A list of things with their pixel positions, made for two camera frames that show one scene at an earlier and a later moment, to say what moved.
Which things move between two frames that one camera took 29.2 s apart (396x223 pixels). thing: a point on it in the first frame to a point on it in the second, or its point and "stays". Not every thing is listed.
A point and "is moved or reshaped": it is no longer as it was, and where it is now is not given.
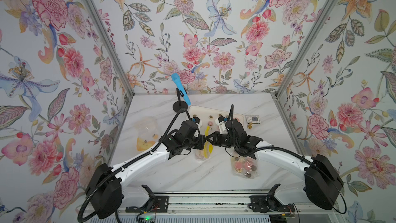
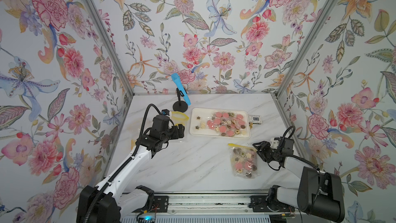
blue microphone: (176, 77) stays
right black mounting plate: (269, 204) stays
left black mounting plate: (160, 204) stays
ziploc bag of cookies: (244, 166) stays
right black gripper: (216, 140) to (263, 147)
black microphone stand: (179, 105) stays
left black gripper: (201, 143) to (176, 133)
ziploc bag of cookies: (204, 154) to (178, 117)
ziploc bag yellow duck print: (147, 131) is moved or reshaped
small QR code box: (253, 119) stays
